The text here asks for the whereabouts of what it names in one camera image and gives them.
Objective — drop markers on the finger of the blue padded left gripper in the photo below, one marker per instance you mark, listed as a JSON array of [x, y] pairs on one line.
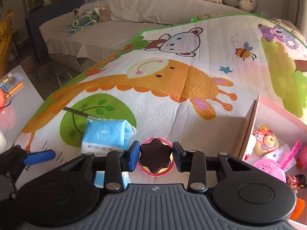
[[39, 157]]

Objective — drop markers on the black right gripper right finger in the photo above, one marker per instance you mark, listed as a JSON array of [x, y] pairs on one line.
[[181, 157]]

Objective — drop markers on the green knitted cloth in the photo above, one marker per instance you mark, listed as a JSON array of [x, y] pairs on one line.
[[87, 18]]

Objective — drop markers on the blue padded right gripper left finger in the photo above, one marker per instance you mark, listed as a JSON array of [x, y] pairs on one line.
[[131, 156]]

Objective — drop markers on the yellow pudding toy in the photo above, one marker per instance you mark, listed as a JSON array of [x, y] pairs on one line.
[[156, 158]]

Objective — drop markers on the pink teal carrot toy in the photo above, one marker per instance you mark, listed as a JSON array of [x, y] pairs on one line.
[[302, 159]]

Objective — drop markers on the beige sofa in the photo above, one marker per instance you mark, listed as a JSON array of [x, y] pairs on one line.
[[128, 19]]

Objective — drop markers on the orange plastic toy cup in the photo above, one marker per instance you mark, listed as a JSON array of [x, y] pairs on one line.
[[298, 210]]

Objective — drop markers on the hello kitty toy camera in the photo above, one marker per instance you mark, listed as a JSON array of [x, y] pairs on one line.
[[266, 141]]

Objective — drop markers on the pink cardboard box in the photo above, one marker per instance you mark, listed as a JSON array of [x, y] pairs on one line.
[[287, 128]]

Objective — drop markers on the blue white cotton pad pack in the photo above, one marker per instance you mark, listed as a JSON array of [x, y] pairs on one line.
[[108, 140]]

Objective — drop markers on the small red figurine doll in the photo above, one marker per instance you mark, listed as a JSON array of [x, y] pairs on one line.
[[297, 183]]

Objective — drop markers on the colourful cartoon play mat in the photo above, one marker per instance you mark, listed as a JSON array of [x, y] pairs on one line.
[[193, 83]]

